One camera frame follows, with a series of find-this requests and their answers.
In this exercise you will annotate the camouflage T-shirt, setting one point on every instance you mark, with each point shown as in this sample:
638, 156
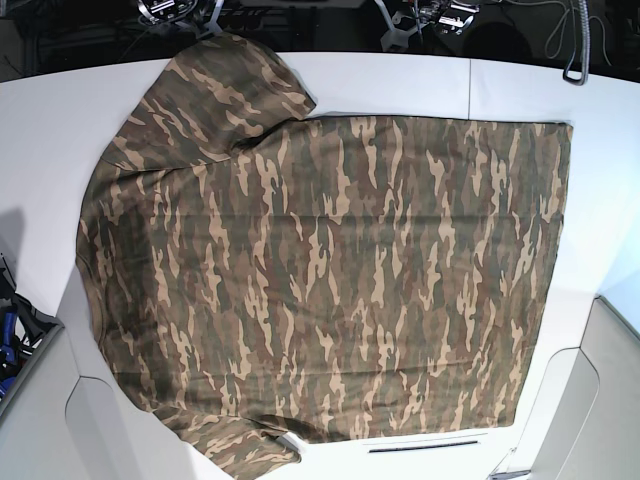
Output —
253, 270

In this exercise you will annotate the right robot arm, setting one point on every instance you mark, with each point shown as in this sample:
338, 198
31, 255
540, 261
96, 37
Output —
198, 17

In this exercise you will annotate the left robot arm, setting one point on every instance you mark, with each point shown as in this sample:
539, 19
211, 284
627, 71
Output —
412, 17

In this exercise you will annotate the blue and black clutter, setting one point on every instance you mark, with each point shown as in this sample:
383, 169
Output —
24, 329

